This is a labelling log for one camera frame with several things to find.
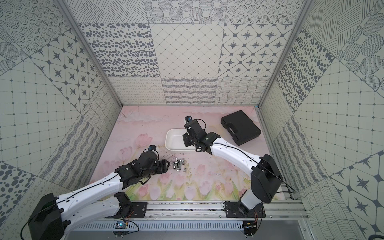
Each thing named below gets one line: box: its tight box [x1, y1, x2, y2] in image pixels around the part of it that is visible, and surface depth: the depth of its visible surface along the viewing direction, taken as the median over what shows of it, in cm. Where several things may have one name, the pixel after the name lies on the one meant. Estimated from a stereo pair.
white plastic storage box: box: [165, 128, 196, 151], surface depth 100 cm
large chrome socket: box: [173, 160, 182, 171], surface depth 90 cm
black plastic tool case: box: [220, 110, 262, 146], surface depth 106 cm
